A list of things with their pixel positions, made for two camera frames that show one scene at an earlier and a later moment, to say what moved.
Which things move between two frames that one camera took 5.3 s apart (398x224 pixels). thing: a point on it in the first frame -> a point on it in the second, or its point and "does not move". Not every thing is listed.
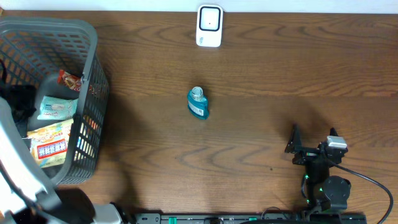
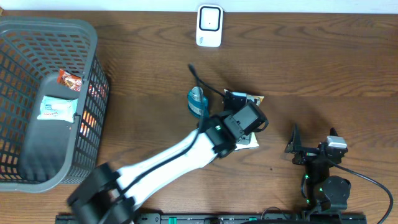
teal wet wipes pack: [57, 108] does not move
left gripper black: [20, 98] -> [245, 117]
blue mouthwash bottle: [198, 105] does not move
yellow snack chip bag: [49, 144] -> [250, 142]
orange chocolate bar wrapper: [73, 81] does not move
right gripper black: [294, 145] does not move
